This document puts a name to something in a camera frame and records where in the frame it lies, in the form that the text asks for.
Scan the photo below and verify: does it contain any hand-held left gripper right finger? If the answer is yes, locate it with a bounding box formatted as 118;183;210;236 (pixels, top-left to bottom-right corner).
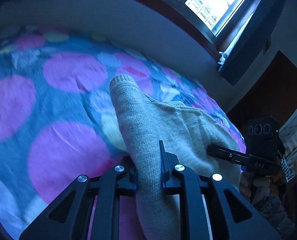
159;140;281;240

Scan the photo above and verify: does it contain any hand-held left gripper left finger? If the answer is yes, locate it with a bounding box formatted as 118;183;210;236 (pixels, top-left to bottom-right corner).
19;155;139;240

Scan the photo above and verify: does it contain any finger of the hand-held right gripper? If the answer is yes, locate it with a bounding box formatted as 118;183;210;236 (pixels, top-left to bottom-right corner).
207;143;249;167

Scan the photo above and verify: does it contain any beige knitted sweater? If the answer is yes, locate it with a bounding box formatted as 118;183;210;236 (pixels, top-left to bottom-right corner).
109;74;246;240

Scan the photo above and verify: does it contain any person's right forearm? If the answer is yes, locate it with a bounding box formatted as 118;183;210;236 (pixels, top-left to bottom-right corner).
253;192;297;238

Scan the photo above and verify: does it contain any person's right hand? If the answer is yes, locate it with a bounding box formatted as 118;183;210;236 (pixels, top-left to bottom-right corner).
239;172;273;205

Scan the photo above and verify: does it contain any striped tag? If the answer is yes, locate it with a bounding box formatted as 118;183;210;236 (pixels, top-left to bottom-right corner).
280;156;295;182

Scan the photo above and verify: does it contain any brown wooden wardrobe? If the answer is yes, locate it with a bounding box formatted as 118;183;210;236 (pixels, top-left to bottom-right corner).
227;51;297;140

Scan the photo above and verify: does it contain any grey blanket with coloured dots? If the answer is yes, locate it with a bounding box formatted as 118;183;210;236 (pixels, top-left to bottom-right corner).
0;26;246;240

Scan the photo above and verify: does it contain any dark curtain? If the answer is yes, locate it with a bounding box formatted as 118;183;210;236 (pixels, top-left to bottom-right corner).
217;0;289;86

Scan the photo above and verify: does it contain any window with brown frame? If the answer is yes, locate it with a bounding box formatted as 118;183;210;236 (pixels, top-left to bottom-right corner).
128;0;266;45

